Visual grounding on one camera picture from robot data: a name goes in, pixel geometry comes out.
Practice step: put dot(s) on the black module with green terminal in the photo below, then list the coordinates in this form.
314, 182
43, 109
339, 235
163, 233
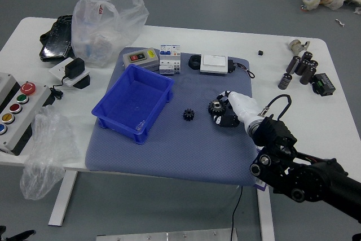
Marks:
325, 84

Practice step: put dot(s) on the purple mat label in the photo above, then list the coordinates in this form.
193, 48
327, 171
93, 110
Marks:
260, 186

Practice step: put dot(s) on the black plastic tray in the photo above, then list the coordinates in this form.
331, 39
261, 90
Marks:
57, 37

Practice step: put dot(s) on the blue plastic bin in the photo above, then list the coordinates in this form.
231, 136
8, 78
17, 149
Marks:
118, 111

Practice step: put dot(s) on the blue-grey fabric mat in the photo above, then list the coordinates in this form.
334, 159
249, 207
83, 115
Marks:
183, 153

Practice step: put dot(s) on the black base under socket plate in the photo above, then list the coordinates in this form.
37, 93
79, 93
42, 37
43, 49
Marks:
84, 82

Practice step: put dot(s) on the white table leg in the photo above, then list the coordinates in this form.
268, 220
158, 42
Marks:
266, 218
63, 198

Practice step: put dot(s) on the large translucent plastic bag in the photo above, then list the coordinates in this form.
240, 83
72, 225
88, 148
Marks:
96, 26

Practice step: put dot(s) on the big black gear nut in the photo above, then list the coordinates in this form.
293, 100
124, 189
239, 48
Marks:
216, 107

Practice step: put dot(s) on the white socket plate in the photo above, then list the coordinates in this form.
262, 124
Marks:
57, 69

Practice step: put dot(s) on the white scrap on floor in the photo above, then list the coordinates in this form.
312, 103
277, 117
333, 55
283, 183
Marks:
340, 22

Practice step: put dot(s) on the white wall switch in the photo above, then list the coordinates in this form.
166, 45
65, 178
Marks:
213, 64

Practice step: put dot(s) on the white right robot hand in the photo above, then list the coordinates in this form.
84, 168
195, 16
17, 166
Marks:
244, 107

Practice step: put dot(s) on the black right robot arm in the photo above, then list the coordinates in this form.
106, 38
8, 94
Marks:
299, 173

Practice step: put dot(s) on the crumpled clear plastic bag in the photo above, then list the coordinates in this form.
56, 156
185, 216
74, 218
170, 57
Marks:
48, 145

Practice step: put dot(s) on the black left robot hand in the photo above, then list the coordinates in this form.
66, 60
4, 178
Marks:
17, 236

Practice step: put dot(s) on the black cylindrical capacitor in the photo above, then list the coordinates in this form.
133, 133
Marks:
307, 55
307, 75
301, 67
285, 81
292, 64
313, 63

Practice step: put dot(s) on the grey metal connector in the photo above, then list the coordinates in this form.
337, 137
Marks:
296, 45

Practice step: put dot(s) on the grey push-button switch box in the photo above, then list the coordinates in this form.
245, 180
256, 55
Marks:
141, 58

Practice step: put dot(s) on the white circuit breaker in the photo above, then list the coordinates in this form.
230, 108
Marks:
170, 60

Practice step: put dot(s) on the grey control box coloured buttons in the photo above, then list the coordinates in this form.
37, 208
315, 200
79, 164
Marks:
17, 117

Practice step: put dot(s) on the small black gear nut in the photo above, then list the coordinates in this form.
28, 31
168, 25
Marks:
188, 114

